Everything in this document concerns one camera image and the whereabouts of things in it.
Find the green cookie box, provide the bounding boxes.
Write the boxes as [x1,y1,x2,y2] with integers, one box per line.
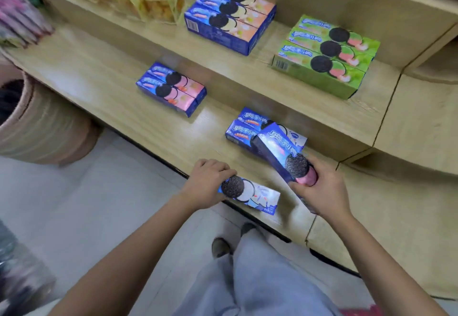
[287,28,375,74]
[295,14,381,58]
[271,41,366,100]

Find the blue cookie box pink cream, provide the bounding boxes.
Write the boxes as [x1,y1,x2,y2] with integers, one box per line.
[251,123,319,215]

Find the wooden stepped display shelf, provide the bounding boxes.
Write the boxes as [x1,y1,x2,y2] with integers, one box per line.
[0,0,458,246]
[306,23,458,300]

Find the person's left forearm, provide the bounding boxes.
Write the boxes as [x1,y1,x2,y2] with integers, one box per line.
[48,192,201,316]

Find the person's left shoe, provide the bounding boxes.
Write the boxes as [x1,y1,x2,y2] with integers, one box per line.
[211,238,232,259]

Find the blue and pink cookie box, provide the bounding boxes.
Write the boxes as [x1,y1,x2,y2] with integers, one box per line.
[147,62,208,105]
[135,74,199,118]

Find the blue cookie box white end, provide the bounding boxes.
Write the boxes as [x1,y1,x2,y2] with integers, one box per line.
[277,126,308,154]

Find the person's right forearm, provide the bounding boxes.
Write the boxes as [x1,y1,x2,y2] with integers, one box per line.
[322,207,449,316]

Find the red item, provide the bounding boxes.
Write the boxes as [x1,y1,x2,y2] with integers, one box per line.
[339,304,388,316]

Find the person's right shoe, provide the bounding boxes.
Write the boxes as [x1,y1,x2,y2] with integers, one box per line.
[240,222,266,238]

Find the person's shoe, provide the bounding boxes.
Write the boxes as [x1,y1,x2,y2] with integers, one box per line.
[240,222,266,238]
[211,238,232,259]

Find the woven straw basket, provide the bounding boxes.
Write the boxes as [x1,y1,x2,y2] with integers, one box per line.
[0,72,101,166]

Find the pile of pink snack packets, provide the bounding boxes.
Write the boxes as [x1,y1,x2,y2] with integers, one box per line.
[0,0,55,49]

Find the person's left hand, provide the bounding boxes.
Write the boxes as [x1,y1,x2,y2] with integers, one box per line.
[181,158,237,211]

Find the blue cookie box orange label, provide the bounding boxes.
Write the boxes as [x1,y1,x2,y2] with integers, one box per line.
[225,119,267,149]
[236,107,275,131]

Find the grey plastic bag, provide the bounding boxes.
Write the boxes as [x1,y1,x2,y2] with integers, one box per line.
[0,219,57,316]

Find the grey trousers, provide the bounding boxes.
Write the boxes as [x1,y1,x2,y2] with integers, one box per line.
[172,228,345,316]

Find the person's right hand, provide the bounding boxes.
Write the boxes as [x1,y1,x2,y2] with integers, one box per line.
[288,154,354,222]

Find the blue cookie box white cream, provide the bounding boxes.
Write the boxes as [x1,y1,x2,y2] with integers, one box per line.
[218,175,281,216]

